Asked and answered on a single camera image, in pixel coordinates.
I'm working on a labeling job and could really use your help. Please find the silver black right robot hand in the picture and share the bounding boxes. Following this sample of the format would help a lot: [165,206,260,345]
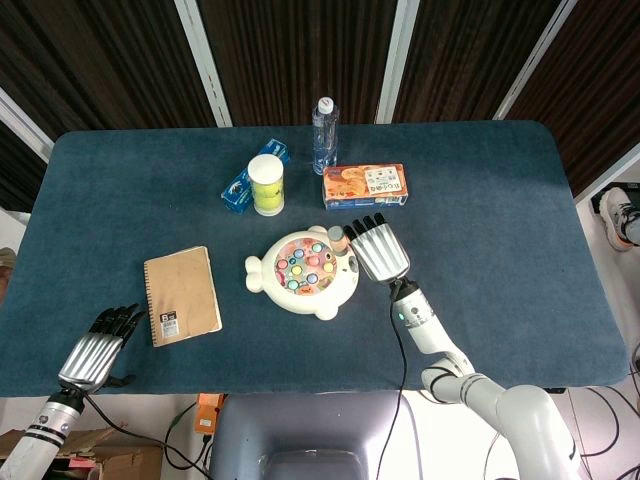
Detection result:
[343,213,412,286]

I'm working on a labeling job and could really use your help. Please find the brown spiral notebook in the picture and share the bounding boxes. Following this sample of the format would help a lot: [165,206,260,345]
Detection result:
[143,245,224,349]

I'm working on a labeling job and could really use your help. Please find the orange device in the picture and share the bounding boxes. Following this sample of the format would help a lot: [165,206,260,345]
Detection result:
[194,393,222,435]

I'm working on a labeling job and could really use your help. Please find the orange blue cookie box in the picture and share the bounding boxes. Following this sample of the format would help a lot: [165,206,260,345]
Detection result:
[322,163,409,211]

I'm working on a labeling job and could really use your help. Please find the white orange shoe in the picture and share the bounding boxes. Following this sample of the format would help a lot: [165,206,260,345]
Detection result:
[598,187,640,251]

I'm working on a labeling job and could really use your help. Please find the white frame post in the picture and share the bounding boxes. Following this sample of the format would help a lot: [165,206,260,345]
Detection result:
[492,0,581,121]
[374,0,421,125]
[173,0,234,127]

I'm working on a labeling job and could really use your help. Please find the blue table cloth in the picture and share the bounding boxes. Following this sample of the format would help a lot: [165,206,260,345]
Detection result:
[0,119,630,399]

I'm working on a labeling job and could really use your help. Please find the white whack-a-mole toy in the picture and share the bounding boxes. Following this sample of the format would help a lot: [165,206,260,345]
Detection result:
[244,225,361,321]

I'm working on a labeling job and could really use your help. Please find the blue Oreo box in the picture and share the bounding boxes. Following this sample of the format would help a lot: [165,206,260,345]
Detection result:
[221,138,291,216]

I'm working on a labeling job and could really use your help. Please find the clear tennis ball tube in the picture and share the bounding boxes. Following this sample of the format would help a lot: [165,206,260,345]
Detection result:
[248,153,286,217]

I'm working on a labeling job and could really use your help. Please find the grey robot torso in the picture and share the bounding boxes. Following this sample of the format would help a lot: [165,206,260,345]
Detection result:
[208,389,419,480]

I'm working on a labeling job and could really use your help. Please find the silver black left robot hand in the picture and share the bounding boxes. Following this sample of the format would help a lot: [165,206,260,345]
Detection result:
[58,303,147,391]

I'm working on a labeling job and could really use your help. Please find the black left hand cable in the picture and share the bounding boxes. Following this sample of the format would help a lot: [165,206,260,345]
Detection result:
[79,392,214,479]

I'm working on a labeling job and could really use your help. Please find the pink grey toy hammer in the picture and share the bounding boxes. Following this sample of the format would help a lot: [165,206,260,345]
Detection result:
[327,225,351,257]

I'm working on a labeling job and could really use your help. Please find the black right hand cable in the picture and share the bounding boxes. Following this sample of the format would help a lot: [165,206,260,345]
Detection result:
[384,284,409,480]

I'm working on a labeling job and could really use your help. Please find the clear water bottle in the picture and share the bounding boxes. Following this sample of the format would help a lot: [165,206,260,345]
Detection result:
[311,96,341,176]

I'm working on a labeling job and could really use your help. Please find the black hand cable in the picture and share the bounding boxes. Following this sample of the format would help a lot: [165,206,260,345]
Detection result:
[79,392,214,479]
[384,284,409,480]

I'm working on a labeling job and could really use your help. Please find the brown cardboard box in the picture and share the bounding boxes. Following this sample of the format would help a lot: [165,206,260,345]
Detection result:
[0,427,164,480]

